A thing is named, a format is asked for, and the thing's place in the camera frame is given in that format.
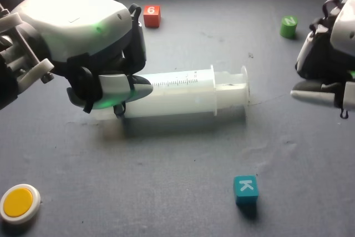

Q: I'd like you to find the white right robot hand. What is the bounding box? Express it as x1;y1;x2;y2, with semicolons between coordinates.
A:
290;0;355;120

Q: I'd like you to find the yellow button with white rim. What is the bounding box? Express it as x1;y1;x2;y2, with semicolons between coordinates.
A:
0;183;42;225

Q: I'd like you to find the large translucent plastic syringe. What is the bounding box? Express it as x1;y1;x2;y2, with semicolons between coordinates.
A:
93;64;250;121

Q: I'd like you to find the teal letter K cube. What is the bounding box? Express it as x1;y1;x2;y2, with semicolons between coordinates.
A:
232;175;260;207

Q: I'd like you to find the red number cube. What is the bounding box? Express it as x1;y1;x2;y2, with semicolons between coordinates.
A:
143;5;162;29

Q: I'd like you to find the green letter N cylinder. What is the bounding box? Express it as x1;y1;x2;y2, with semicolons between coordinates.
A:
279;14;300;39

